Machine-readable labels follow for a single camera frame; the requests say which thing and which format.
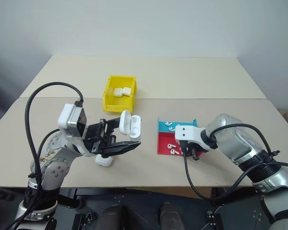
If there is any red and teal tray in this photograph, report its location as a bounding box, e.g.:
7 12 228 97
156 116 203 158

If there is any yellow plastic bin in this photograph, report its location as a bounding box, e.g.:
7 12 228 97
102 75 138 114

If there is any dark rounded shape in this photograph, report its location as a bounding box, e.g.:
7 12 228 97
99 205 125 230

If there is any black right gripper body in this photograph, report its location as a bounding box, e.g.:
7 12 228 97
187 143 201 162

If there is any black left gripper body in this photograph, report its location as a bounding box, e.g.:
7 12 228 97
83 118 118 156

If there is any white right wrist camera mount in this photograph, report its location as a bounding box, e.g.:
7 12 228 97
174 125 211 152

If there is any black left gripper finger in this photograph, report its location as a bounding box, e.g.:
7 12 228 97
101 141 142 158
106 116 122 129

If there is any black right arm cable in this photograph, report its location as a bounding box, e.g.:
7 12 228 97
180 123 288 201

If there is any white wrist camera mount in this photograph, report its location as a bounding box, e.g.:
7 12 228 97
57 103 88 138
174 125 211 152

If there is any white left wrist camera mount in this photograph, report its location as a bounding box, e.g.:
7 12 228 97
57 103 88 138

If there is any black base platform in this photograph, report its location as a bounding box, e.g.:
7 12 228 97
55 188 276 230

